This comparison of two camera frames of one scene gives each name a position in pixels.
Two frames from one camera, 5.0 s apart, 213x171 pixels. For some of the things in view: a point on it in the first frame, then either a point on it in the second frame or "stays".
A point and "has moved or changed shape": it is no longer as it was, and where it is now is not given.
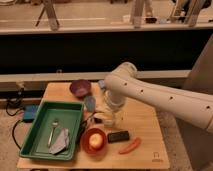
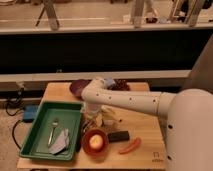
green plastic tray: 70,115 stays
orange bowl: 85,141 stays
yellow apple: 95,140 stays
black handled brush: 91,118 has moved or changed shape
